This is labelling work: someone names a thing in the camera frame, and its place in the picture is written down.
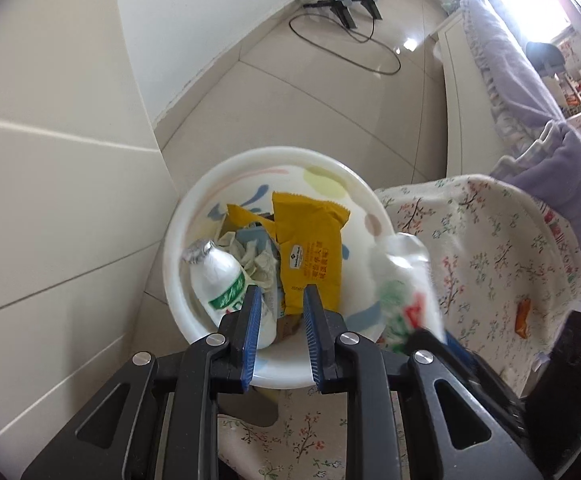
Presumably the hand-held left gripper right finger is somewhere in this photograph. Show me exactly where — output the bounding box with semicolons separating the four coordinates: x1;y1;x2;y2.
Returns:
303;284;543;480

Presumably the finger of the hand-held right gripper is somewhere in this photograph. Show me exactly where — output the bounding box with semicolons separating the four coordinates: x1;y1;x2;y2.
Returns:
408;329;529;455

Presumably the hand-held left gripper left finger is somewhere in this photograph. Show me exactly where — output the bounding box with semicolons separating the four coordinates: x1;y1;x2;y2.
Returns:
20;284;264;480

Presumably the white tissue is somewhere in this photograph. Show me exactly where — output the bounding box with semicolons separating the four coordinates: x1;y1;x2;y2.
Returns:
214;230;281;293

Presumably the yellow snack wrapper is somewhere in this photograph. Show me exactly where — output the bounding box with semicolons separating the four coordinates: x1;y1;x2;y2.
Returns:
272;191;350;316

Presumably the yellow packet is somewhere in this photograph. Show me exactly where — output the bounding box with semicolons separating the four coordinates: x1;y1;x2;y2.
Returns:
227;203;277;233

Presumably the white patterned waste bin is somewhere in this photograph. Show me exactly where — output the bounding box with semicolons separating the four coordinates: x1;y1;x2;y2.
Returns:
163;146;396;390

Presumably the orange scrap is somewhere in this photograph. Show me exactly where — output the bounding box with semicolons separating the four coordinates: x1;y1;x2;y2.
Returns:
514;299;532;338

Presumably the floral bed sheet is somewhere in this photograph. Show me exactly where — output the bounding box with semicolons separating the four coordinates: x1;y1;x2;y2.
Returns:
218;174;581;480

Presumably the purple bed cover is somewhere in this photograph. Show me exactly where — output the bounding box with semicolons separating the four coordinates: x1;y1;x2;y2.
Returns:
463;0;581;261

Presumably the office chair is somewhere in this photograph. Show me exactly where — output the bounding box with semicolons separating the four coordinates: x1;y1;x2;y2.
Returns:
525;41;567;78

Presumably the black floor stand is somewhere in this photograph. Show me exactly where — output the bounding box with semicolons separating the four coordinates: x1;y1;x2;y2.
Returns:
304;0;385;28

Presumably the white bed frame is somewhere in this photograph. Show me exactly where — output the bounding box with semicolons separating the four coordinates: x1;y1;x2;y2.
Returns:
430;10;518;183

